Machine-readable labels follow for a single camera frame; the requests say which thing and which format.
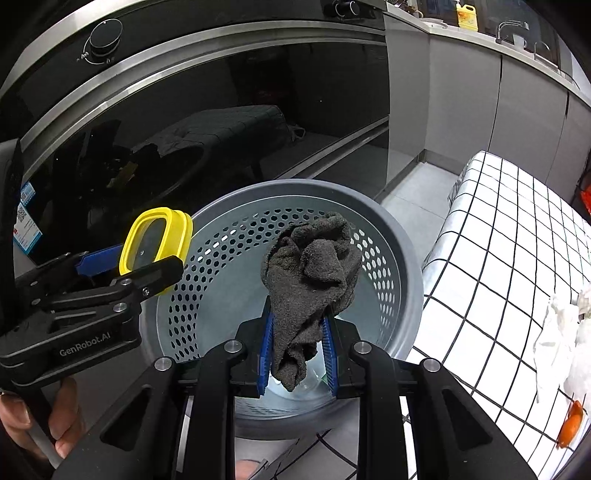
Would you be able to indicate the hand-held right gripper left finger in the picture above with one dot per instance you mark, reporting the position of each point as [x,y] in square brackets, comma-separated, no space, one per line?
[265,360]

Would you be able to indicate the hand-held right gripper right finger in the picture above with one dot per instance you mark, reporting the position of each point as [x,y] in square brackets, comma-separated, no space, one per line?
[330,355]

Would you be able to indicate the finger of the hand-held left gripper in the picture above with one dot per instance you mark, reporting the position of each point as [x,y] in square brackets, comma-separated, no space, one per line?
[154,277]
[97,263]

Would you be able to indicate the yellow plastic lid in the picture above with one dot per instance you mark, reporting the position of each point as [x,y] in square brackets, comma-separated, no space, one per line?
[180,235]

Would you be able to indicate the dark grey cloth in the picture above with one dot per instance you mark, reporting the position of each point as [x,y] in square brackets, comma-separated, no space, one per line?
[314,277]

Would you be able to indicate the grey perforated plastic basket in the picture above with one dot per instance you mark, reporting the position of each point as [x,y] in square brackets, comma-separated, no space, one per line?
[221,230]

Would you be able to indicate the person's left hand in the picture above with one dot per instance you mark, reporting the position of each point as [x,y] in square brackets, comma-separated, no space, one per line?
[67,410]

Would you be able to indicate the blue white sticker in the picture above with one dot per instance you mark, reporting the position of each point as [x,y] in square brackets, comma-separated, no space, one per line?
[27,217]

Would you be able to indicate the white black checkered tablecloth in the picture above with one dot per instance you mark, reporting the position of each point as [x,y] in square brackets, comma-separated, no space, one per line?
[498,258]

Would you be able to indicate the black oven knob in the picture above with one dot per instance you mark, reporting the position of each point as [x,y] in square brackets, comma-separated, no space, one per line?
[106,39]
[348,7]

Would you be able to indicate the crumpled white paper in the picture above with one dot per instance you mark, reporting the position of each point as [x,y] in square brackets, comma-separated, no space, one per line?
[554,332]

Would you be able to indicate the clear plastic bag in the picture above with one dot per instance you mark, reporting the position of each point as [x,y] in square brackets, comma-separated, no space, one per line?
[579,369]

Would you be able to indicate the grey kitchen cabinets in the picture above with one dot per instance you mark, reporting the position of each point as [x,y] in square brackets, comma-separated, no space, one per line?
[461,101]

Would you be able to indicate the red plastic bag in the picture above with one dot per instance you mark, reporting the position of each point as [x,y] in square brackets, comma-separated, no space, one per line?
[585,198]

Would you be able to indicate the yellow detergent bottle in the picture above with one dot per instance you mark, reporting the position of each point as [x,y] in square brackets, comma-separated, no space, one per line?
[466,16]

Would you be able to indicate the white cup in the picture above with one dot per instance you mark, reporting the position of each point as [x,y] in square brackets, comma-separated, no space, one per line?
[519,42]

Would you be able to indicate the tall steel faucet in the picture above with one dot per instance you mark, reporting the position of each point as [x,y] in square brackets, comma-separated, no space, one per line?
[505,30]

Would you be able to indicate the small steel faucet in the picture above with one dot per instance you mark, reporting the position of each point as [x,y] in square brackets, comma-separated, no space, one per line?
[542,48]

